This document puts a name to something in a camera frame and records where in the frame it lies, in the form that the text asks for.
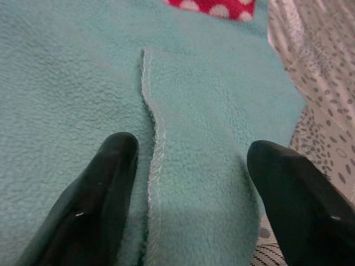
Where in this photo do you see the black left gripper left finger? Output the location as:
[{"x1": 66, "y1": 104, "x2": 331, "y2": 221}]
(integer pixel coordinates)
[{"x1": 16, "y1": 131, "x2": 139, "y2": 266}]

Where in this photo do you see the teal heart-print blanket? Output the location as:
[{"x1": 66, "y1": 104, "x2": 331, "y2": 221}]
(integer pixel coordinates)
[{"x1": 0, "y1": 0, "x2": 307, "y2": 266}]

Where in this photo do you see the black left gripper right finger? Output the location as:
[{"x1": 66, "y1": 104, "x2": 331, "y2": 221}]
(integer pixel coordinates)
[{"x1": 246, "y1": 140, "x2": 355, "y2": 266}]

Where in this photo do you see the grey quilted mattress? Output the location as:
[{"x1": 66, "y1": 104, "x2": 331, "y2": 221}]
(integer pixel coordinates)
[{"x1": 249, "y1": 0, "x2": 355, "y2": 266}]

